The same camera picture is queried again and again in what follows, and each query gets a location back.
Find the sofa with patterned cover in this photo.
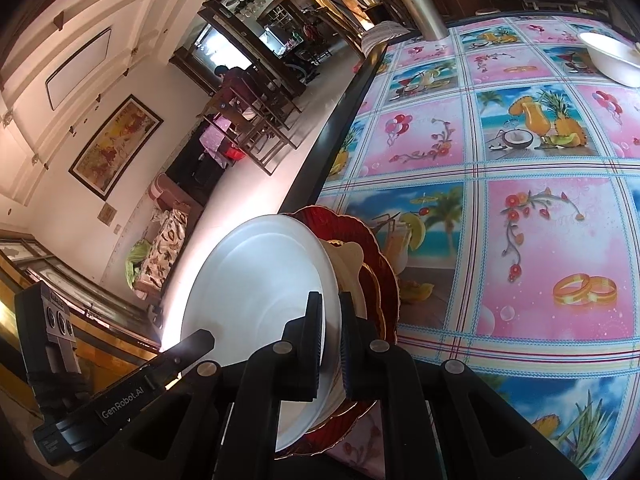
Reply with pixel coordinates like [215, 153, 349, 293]
[127, 174, 206, 306]

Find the rectangular ceiling light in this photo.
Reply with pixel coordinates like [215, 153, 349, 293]
[45, 27, 112, 111]

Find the black framed table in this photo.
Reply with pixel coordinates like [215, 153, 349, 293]
[277, 10, 640, 221]

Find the hanging chandelier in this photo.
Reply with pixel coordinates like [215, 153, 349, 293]
[222, 0, 266, 18]

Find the cream ribbed plastic bowl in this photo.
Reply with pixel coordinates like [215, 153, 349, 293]
[320, 240, 368, 311]

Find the black low cabinet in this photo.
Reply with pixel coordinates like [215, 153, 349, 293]
[165, 150, 226, 201]

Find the wooden display cabinet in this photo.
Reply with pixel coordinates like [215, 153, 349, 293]
[0, 230, 166, 381]

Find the large red glass plate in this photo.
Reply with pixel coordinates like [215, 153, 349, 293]
[287, 204, 401, 458]

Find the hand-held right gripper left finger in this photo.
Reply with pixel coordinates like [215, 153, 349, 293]
[124, 291, 328, 480]

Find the framed wall painting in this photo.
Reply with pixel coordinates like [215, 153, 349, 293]
[68, 94, 164, 200]

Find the steel thermos cup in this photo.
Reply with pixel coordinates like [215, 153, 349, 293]
[389, 0, 449, 41]

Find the white plastic bowl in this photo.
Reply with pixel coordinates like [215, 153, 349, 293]
[577, 31, 640, 88]
[181, 214, 343, 453]

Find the table with pink cloth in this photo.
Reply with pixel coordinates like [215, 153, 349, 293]
[200, 114, 233, 153]

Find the dark wooden chair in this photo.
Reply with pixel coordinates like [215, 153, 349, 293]
[250, 55, 306, 116]
[227, 85, 301, 177]

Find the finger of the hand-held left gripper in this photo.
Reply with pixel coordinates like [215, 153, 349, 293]
[159, 328, 217, 387]

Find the striped cushion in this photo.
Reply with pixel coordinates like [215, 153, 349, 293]
[361, 21, 416, 53]

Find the green cushion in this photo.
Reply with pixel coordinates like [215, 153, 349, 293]
[125, 240, 153, 288]

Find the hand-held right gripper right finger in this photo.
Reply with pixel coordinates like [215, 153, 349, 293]
[339, 291, 590, 480]

